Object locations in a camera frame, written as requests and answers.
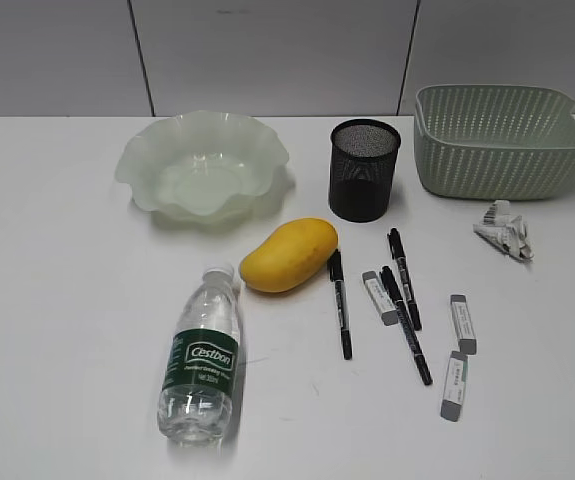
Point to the yellow mango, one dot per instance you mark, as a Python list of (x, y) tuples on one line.
[(290, 256)]

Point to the black marker pen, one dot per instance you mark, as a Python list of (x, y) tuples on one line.
[(399, 257), (334, 265), (395, 295)]

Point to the clear water bottle green label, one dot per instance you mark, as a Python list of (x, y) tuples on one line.
[(196, 398)]

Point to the waste paper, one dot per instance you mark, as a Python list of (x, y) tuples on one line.
[(505, 231)]

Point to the frosted wavy glass plate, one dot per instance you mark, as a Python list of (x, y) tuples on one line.
[(201, 166)]

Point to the black mesh pen holder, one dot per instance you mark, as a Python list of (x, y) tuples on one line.
[(363, 158)]

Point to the pale green plastic basket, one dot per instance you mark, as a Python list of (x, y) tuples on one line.
[(494, 142)]

